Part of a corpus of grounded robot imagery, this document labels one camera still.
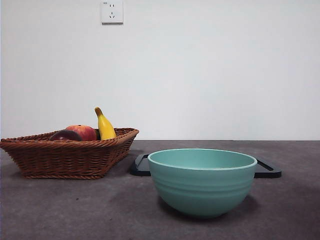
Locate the brown wicker basket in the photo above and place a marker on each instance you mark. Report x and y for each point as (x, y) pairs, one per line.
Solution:
(62, 160)

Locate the red orange peach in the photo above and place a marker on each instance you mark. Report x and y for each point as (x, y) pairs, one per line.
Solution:
(85, 132)

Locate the dark red plum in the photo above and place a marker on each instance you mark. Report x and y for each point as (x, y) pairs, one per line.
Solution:
(65, 136)

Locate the dark rectangular tray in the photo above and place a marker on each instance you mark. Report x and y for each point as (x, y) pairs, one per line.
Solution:
(141, 168)

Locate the white wall socket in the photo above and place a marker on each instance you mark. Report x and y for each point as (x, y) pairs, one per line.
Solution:
(112, 12)

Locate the teal ceramic bowl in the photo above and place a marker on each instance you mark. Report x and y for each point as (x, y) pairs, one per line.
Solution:
(202, 190)

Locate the yellow banana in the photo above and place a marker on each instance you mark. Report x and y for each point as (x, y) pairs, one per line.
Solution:
(105, 127)

